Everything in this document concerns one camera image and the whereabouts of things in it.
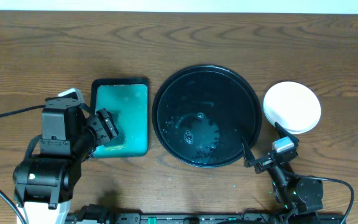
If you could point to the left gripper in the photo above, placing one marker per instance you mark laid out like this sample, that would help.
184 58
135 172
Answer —
105 125

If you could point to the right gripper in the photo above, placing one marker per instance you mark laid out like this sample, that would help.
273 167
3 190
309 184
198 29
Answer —
265 162

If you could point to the green scrub sponge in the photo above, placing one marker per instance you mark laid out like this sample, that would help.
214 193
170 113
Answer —
119 142

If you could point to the white plate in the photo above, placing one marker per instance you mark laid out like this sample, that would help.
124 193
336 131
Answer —
296 106

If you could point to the pale green plate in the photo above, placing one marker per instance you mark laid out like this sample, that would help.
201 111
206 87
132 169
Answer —
270 115

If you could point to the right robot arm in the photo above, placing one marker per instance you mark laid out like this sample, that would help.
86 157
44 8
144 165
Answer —
298 194

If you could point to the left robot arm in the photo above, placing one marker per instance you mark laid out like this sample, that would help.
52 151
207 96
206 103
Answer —
44 182

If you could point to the black rectangular water tray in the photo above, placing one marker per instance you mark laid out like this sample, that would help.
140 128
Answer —
130 96

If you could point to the black round tray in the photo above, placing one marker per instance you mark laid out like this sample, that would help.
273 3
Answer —
206 116

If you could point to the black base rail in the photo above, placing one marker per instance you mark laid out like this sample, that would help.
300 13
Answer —
101 215

